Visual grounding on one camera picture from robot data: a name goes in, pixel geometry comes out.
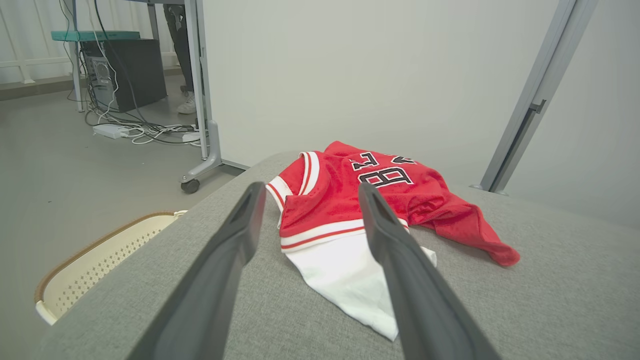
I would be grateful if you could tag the red and white sports jersey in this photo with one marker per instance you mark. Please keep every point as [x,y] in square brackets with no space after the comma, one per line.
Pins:
[325,200]

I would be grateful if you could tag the white rail frame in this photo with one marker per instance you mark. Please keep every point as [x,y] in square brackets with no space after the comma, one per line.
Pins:
[20,62]

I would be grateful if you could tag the black computer tower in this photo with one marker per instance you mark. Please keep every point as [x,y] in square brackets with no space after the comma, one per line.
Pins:
[140,70]

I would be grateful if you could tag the person leg with white sneaker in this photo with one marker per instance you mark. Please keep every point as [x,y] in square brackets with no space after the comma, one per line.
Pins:
[182,50]

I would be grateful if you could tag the grey partition post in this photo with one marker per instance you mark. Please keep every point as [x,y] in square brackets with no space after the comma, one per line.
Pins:
[540,90]

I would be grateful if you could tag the white power strip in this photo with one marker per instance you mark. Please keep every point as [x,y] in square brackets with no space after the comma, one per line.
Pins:
[111,131]

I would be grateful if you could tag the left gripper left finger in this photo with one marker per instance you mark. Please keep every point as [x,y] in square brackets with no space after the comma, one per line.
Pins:
[220,270]

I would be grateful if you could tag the cream perforated laundry basket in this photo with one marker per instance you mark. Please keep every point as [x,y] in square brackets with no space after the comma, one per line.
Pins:
[85,272]

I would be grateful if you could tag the grey frame leg with caster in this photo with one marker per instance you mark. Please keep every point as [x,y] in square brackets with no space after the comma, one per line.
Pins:
[202,100]

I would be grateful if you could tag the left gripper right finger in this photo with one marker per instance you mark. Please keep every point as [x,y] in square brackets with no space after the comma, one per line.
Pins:
[415,290]

